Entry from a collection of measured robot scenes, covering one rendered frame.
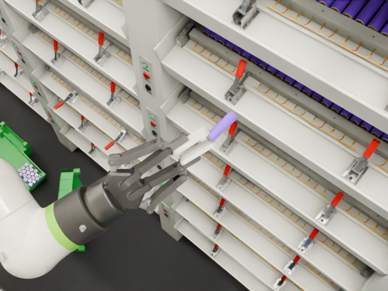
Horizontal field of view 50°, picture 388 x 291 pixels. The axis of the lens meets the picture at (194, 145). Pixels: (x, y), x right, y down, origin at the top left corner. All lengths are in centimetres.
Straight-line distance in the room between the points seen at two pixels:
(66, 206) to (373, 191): 53
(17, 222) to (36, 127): 156
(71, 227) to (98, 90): 71
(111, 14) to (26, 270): 57
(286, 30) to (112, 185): 38
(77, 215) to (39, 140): 154
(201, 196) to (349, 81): 82
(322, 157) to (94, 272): 130
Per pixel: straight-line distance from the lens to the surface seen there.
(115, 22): 100
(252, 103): 83
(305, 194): 96
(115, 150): 170
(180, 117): 105
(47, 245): 77
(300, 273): 131
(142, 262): 187
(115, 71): 116
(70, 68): 147
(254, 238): 132
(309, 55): 66
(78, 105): 162
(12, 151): 217
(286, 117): 82
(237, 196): 116
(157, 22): 84
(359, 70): 66
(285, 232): 114
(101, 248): 192
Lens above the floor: 178
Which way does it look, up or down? 58 degrees down
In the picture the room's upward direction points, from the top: straight up
